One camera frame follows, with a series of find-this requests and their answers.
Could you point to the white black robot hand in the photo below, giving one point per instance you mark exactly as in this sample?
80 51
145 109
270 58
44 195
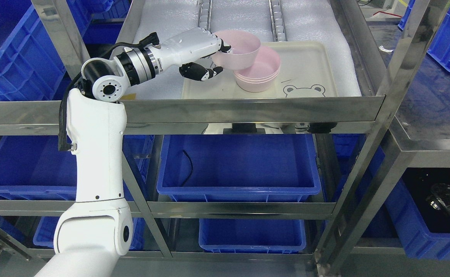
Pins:
184 49

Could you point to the pink bowl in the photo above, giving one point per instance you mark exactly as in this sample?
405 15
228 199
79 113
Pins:
244 49

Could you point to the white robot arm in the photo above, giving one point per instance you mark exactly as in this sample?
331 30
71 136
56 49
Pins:
97 229

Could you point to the blue bin shelf centre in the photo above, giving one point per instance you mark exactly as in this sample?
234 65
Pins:
238 168

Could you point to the blue bin shelf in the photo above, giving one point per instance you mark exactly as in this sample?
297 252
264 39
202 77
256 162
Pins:
238 168
252 236
32 168

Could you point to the steel shelf rack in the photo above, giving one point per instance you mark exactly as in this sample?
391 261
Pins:
368 114

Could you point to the blue bin shelf bottom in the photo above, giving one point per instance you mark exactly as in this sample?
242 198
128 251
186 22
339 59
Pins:
252 236

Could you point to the blue bin shelf left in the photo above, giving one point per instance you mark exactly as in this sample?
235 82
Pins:
32 168

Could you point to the stacked pink bowls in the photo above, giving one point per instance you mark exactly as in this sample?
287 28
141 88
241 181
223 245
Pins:
261 75

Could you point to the cream bear tray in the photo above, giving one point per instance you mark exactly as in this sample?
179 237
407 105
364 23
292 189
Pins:
305 72

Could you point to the steel table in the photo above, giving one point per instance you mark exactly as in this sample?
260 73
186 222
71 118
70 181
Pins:
419 135

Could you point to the blue bin with helmet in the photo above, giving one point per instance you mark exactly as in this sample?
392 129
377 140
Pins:
424 232

